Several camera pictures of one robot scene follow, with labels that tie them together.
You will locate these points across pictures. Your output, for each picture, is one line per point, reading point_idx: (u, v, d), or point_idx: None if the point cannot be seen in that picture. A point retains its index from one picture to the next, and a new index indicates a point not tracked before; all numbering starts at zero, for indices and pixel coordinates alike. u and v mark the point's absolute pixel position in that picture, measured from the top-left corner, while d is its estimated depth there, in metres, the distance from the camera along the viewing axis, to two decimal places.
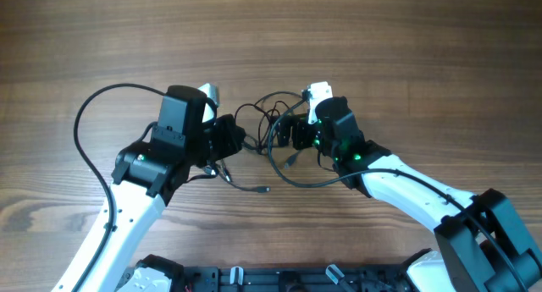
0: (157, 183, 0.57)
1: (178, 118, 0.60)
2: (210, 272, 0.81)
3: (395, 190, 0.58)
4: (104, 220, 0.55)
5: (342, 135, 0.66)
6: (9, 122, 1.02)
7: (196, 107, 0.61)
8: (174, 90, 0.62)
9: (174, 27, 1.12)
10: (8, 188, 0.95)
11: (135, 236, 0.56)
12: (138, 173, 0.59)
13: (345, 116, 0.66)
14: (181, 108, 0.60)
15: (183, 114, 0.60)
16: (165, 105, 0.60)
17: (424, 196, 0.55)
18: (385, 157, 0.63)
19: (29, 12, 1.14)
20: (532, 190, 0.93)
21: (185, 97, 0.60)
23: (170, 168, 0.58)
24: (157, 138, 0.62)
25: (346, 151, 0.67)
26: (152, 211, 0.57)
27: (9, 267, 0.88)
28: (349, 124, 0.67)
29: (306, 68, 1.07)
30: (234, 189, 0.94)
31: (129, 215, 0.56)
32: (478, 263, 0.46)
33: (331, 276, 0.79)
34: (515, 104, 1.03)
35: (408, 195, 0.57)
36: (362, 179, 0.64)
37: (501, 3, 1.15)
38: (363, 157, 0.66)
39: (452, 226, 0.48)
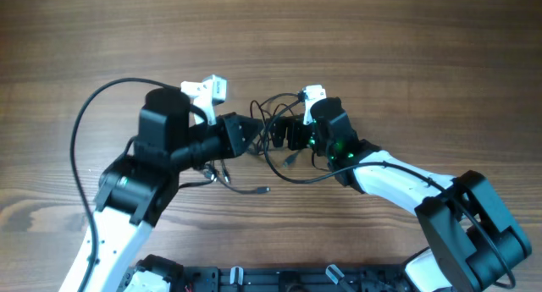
0: (141, 210, 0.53)
1: (157, 134, 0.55)
2: (209, 272, 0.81)
3: (383, 179, 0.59)
4: (86, 251, 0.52)
5: (336, 134, 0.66)
6: (9, 121, 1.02)
7: (177, 117, 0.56)
8: (151, 101, 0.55)
9: (174, 27, 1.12)
10: (9, 188, 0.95)
11: (124, 259, 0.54)
12: (121, 196, 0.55)
13: (338, 117, 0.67)
14: (159, 123, 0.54)
15: (162, 129, 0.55)
16: (142, 119, 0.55)
17: (409, 183, 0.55)
18: (376, 152, 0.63)
19: (30, 12, 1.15)
20: (532, 190, 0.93)
21: (164, 110, 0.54)
23: (157, 190, 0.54)
24: (141, 155, 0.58)
25: (340, 150, 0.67)
26: (138, 238, 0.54)
27: (9, 267, 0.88)
28: (343, 123, 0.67)
29: (305, 68, 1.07)
30: (234, 189, 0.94)
31: (112, 245, 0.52)
32: (457, 242, 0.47)
33: (331, 276, 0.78)
34: (515, 104, 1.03)
35: (395, 182, 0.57)
36: (353, 175, 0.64)
37: (501, 3, 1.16)
38: (356, 154, 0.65)
39: (433, 206, 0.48)
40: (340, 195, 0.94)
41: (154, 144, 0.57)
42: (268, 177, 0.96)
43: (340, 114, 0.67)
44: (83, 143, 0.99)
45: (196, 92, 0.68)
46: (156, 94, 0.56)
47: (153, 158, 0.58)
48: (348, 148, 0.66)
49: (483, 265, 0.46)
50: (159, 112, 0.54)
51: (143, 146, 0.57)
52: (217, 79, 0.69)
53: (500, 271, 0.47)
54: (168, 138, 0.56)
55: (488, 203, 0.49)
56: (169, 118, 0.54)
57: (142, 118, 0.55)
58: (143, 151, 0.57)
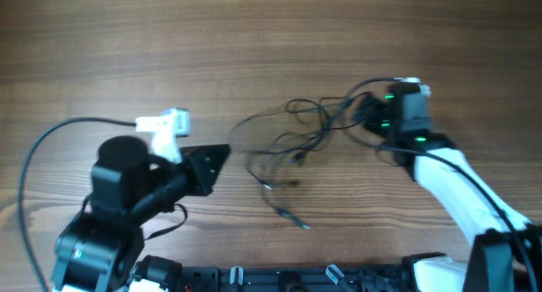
0: (103, 282, 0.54)
1: (112, 191, 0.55)
2: (209, 272, 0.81)
3: (450, 184, 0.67)
4: None
5: (408, 113, 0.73)
6: (9, 122, 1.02)
7: (131, 172, 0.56)
8: (103, 158, 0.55)
9: (174, 28, 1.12)
10: (9, 188, 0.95)
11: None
12: (80, 267, 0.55)
13: (413, 95, 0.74)
14: (114, 181, 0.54)
15: (116, 186, 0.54)
16: (96, 178, 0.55)
17: (478, 201, 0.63)
18: (450, 151, 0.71)
19: (30, 13, 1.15)
20: (532, 190, 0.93)
21: (118, 167, 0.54)
23: (118, 254, 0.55)
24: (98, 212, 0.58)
25: (408, 130, 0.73)
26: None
27: (9, 267, 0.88)
28: (417, 105, 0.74)
29: (306, 68, 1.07)
30: (234, 189, 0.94)
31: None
32: (503, 283, 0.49)
33: (331, 276, 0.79)
34: (515, 104, 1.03)
35: (461, 190, 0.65)
36: (418, 160, 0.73)
37: (501, 3, 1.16)
38: (427, 140, 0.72)
39: (495, 239, 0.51)
40: (340, 195, 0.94)
41: (111, 201, 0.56)
42: (268, 178, 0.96)
43: (417, 94, 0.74)
44: (84, 142, 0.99)
45: (157, 128, 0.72)
46: (109, 147, 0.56)
47: (111, 216, 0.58)
48: (417, 130, 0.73)
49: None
50: (113, 171, 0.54)
51: (99, 204, 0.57)
52: (178, 113, 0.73)
53: None
54: (124, 193, 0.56)
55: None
56: (124, 172, 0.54)
57: (95, 177, 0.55)
58: (101, 210, 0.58)
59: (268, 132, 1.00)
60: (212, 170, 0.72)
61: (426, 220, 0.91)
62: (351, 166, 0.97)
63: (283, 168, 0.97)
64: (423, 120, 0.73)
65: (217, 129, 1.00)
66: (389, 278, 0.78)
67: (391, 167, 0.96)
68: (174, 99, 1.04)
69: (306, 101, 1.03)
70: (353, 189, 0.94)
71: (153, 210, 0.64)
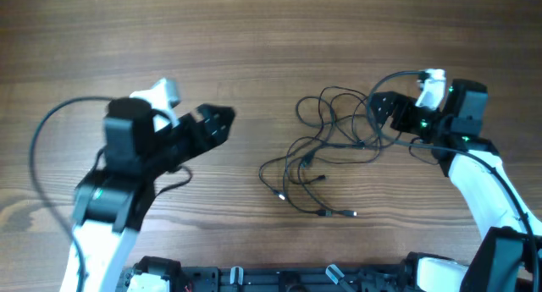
0: (122, 217, 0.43)
1: (125, 140, 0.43)
2: (209, 272, 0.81)
3: (482, 184, 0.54)
4: None
5: (462, 112, 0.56)
6: (8, 121, 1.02)
7: (142, 122, 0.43)
8: (111, 107, 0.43)
9: (174, 28, 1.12)
10: (8, 188, 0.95)
11: (112, 278, 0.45)
12: (99, 212, 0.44)
13: (478, 92, 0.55)
14: (124, 131, 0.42)
15: (129, 137, 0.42)
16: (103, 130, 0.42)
17: (505, 202, 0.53)
18: (491, 155, 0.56)
19: (30, 13, 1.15)
20: (533, 190, 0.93)
21: (128, 114, 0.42)
23: (136, 194, 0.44)
24: (110, 166, 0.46)
25: (459, 129, 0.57)
26: (127, 241, 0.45)
27: (9, 267, 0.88)
28: (478, 104, 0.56)
29: (305, 68, 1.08)
30: (234, 189, 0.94)
31: (98, 256, 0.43)
32: (505, 278, 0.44)
33: (331, 276, 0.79)
34: (515, 104, 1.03)
35: (490, 189, 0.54)
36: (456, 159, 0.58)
37: (500, 4, 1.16)
38: (471, 141, 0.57)
39: (507, 234, 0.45)
40: (340, 195, 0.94)
41: (123, 151, 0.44)
42: (268, 177, 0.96)
43: (483, 92, 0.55)
44: (84, 143, 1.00)
45: (148, 95, 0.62)
46: (115, 103, 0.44)
47: (124, 168, 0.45)
48: (465, 131, 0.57)
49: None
50: (122, 118, 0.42)
51: (109, 157, 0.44)
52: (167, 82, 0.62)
53: None
54: (140, 140, 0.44)
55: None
56: (135, 123, 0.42)
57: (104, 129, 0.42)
58: (112, 162, 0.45)
59: (269, 132, 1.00)
60: (223, 127, 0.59)
61: (426, 220, 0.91)
62: (351, 167, 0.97)
63: (292, 175, 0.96)
64: (477, 123, 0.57)
65: None
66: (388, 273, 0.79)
67: (391, 168, 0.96)
68: None
69: (315, 98, 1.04)
70: (353, 189, 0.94)
71: (161, 171, 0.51)
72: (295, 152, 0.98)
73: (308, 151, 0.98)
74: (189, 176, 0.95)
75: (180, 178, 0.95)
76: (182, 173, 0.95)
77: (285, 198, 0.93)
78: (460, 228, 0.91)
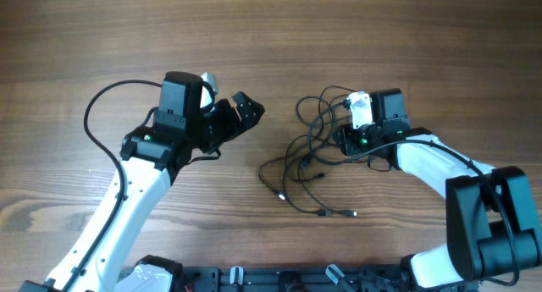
0: (166, 157, 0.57)
1: (179, 100, 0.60)
2: (209, 272, 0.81)
3: (424, 156, 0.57)
4: (74, 260, 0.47)
5: (389, 112, 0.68)
6: (9, 121, 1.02)
7: (194, 90, 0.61)
8: (172, 75, 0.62)
9: (174, 28, 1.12)
10: (8, 188, 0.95)
11: (139, 216, 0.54)
12: (145, 154, 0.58)
13: (391, 93, 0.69)
14: (180, 92, 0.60)
15: (183, 97, 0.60)
16: (165, 90, 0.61)
17: (448, 162, 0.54)
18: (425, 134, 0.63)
19: (30, 13, 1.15)
20: (533, 190, 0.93)
21: (184, 80, 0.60)
23: (175, 146, 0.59)
24: (160, 123, 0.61)
25: (390, 128, 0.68)
26: (160, 184, 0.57)
27: (9, 267, 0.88)
28: (396, 103, 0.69)
29: (305, 68, 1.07)
30: (235, 189, 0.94)
31: (138, 184, 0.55)
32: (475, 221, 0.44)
33: (331, 276, 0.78)
34: (516, 104, 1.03)
35: (428, 156, 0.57)
36: (398, 151, 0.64)
37: (501, 3, 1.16)
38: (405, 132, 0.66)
39: (465, 180, 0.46)
40: (340, 195, 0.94)
41: (173, 112, 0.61)
42: (268, 177, 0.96)
43: (396, 94, 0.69)
44: (84, 143, 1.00)
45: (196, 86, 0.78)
46: (174, 74, 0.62)
47: (173, 125, 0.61)
48: (398, 126, 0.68)
49: (491, 254, 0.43)
50: (179, 83, 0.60)
51: (163, 114, 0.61)
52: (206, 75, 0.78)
53: (509, 263, 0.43)
54: (190, 103, 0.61)
55: (519, 199, 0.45)
56: (189, 89, 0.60)
57: (166, 89, 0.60)
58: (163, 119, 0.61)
59: (269, 133, 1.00)
60: (254, 113, 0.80)
61: (426, 220, 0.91)
62: (351, 167, 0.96)
63: (292, 175, 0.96)
64: (403, 118, 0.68)
65: None
66: (388, 278, 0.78)
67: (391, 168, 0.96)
68: None
69: (315, 98, 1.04)
70: (353, 189, 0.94)
71: (196, 140, 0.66)
72: (296, 152, 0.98)
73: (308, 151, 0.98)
74: (189, 175, 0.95)
75: (180, 178, 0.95)
76: (182, 173, 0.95)
77: (285, 198, 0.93)
78: None
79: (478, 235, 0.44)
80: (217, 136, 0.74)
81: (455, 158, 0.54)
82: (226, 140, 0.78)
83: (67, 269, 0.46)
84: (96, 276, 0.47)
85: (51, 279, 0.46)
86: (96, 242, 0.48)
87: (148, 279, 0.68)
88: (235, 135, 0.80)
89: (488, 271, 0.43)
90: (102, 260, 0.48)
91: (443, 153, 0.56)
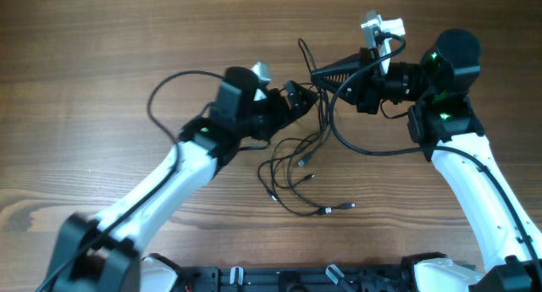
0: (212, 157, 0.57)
1: (232, 104, 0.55)
2: (210, 272, 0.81)
3: (472, 186, 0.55)
4: (121, 207, 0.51)
5: (447, 88, 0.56)
6: (9, 122, 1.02)
7: (250, 92, 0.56)
8: (229, 74, 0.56)
9: (174, 28, 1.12)
10: (9, 188, 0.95)
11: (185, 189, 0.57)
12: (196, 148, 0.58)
13: (467, 66, 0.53)
14: (235, 96, 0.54)
15: (236, 101, 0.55)
16: (220, 90, 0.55)
17: (502, 217, 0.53)
18: (477, 136, 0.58)
19: (30, 13, 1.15)
20: (532, 190, 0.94)
21: (240, 85, 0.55)
23: (223, 146, 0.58)
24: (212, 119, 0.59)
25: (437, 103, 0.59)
26: (207, 169, 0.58)
27: (9, 267, 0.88)
28: (468, 79, 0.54)
29: (306, 68, 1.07)
30: (235, 189, 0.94)
31: (190, 165, 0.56)
32: None
33: (332, 276, 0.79)
34: (517, 105, 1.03)
35: (480, 192, 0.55)
36: (436, 153, 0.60)
37: (501, 3, 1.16)
38: (451, 118, 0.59)
39: (517, 273, 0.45)
40: (340, 195, 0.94)
41: (226, 112, 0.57)
42: (266, 176, 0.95)
43: (473, 65, 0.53)
44: (84, 143, 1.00)
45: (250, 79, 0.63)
46: (231, 72, 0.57)
47: (223, 124, 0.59)
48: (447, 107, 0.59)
49: None
50: (236, 86, 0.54)
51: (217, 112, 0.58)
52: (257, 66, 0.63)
53: None
54: (242, 107, 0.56)
55: None
56: (242, 93, 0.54)
57: (223, 90, 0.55)
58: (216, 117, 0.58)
59: None
60: (304, 102, 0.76)
61: (426, 220, 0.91)
62: (351, 167, 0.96)
63: (289, 175, 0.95)
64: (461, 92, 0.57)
65: None
66: (388, 278, 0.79)
67: (391, 168, 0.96)
68: (174, 99, 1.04)
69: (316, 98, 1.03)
70: (353, 188, 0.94)
71: (244, 132, 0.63)
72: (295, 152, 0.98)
73: (307, 151, 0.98)
74: None
75: None
76: None
77: (277, 199, 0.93)
78: (460, 228, 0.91)
79: None
80: (268, 125, 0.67)
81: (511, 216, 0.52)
82: (277, 129, 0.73)
83: (114, 213, 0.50)
84: (137, 224, 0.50)
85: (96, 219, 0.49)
86: (143, 200, 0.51)
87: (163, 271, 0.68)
88: (285, 125, 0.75)
89: None
90: (146, 217, 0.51)
91: (495, 196, 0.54)
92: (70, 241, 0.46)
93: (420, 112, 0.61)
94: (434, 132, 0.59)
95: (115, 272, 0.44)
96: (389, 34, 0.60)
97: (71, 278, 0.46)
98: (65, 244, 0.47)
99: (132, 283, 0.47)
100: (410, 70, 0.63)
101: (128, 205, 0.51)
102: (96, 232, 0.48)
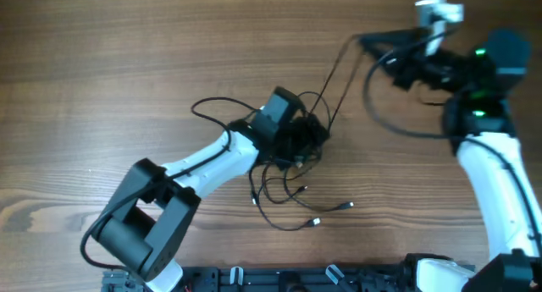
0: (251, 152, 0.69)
1: (279, 111, 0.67)
2: (210, 272, 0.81)
3: (493, 179, 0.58)
4: (182, 165, 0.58)
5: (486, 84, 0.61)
6: (9, 122, 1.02)
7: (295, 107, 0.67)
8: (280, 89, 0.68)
9: (174, 28, 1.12)
10: (9, 188, 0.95)
11: (229, 169, 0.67)
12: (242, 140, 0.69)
13: (513, 67, 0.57)
14: (282, 107, 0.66)
15: (282, 112, 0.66)
16: (271, 99, 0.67)
17: (517, 212, 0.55)
18: (508, 137, 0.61)
19: (30, 13, 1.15)
20: None
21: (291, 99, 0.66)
23: (261, 145, 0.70)
24: (257, 123, 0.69)
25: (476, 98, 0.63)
26: (246, 159, 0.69)
27: (10, 267, 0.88)
28: (509, 79, 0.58)
29: (306, 68, 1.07)
30: (234, 189, 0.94)
31: (235, 152, 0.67)
32: None
33: (331, 276, 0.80)
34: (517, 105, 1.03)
35: (501, 190, 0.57)
36: (465, 146, 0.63)
37: (502, 2, 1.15)
38: (485, 116, 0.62)
39: (520, 262, 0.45)
40: (339, 195, 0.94)
41: (271, 118, 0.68)
42: (256, 177, 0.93)
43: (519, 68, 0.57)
44: (84, 143, 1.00)
45: None
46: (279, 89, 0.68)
47: (264, 129, 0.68)
48: (483, 107, 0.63)
49: None
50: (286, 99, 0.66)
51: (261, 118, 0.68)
52: None
53: None
54: (286, 118, 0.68)
55: None
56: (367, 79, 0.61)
57: (273, 98, 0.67)
58: (259, 122, 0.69)
59: None
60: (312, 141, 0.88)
61: (426, 220, 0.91)
62: (350, 167, 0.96)
63: (283, 177, 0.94)
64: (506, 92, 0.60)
65: (217, 130, 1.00)
66: (388, 274, 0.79)
67: (391, 168, 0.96)
68: (174, 99, 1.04)
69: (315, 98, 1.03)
70: (353, 188, 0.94)
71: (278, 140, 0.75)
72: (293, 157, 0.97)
73: None
74: None
75: None
76: None
77: (256, 203, 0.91)
78: (460, 228, 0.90)
79: None
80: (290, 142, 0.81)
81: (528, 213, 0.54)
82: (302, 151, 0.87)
83: (178, 168, 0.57)
84: (197, 180, 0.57)
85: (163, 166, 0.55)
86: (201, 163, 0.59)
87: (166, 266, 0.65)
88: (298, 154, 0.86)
89: None
90: (202, 177, 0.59)
91: (514, 193, 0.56)
92: (138, 183, 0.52)
93: (456, 106, 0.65)
94: (465, 126, 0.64)
95: (174, 220, 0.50)
96: (442, 17, 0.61)
97: (126, 219, 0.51)
98: (135, 181, 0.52)
99: (178, 237, 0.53)
100: (455, 61, 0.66)
101: (188, 164, 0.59)
102: (161, 177, 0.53)
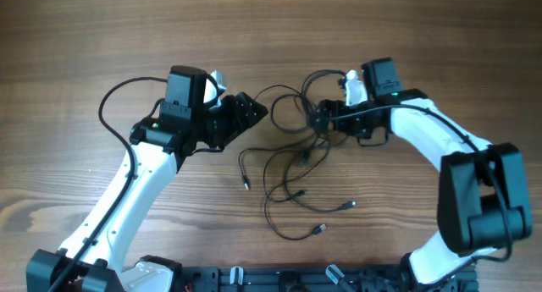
0: (173, 142, 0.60)
1: (185, 92, 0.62)
2: (209, 272, 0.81)
3: (418, 123, 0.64)
4: (85, 234, 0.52)
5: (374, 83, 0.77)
6: (9, 121, 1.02)
7: (199, 80, 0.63)
8: (177, 68, 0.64)
9: (174, 27, 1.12)
10: (8, 188, 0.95)
11: (152, 190, 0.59)
12: (154, 138, 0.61)
13: (384, 63, 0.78)
14: (185, 85, 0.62)
15: (189, 90, 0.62)
16: (171, 81, 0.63)
17: (445, 134, 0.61)
18: (422, 101, 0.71)
19: (31, 13, 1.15)
20: (533, 191, 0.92)
21: (190, 73, 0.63)
23: (181, 134, 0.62)
24: (165, 113, 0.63)
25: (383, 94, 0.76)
26: (168, 168, 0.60)
27: (9, 267, 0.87)
28: (385, 70, 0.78)
29: (305, 68, 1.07)
30: (235, 189, 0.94)
31: (148, 166, 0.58)
32: (470, 198, 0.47)
33: (331, 277, 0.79)
34: (518, 104, 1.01)
35: (426, 127, 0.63)
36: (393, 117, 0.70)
37: (500, 3, 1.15)
38: (402, 96, 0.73)
39: (460, 159, 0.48)
40: (340, 195, 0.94)
41: (179, 101, 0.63)
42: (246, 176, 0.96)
43: (387, 62, 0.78)
44: (83, 143, 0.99)
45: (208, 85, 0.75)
46: (177, 67, 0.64)
47: (177, 115, 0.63)
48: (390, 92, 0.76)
49: (479, 227, 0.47)
50: (185, 74, 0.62)
51: (168, 107, 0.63)
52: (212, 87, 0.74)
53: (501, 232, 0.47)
54: (196, 96, 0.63)
55: (511, 175, 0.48)
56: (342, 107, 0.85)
57: (172, 79, 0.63)
58: (168, 110, 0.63)
59: (268, 133, 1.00)
60: (255, 113, 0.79)
61: (425, 220, 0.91)
62: (350, 167, 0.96)
63: (283, 177, 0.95)
64: (396, 84, 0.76)
65: None
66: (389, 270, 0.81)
67: (391, 168, 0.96)
68: None
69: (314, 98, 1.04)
70: (353, 189, 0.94)
71: (199, 128, 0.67)
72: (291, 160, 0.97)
73: (293, 155, 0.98)
74: (189, 174, 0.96)
75: (180, 178, 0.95)
76: (180, 173, 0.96)
77: (247, 187, 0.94)
78: None
79: (471, 212, 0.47)
80: (220, 129, 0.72)
81: (451, 132, 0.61)
82: (234, 134, 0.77)
83: (80, 240, 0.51)
84: (107, 245, 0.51)
85: (63, 249, 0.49)
86: (106, 217, 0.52)
87: (151, 272, 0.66)
88: (238, 133, 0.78)
89: (477, 245, 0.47)
90: (112, 234, 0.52)
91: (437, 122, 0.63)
92: (41, 278, 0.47)
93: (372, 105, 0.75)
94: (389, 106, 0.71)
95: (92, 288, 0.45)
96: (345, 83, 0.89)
97: None
98: (37, 283, 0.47)
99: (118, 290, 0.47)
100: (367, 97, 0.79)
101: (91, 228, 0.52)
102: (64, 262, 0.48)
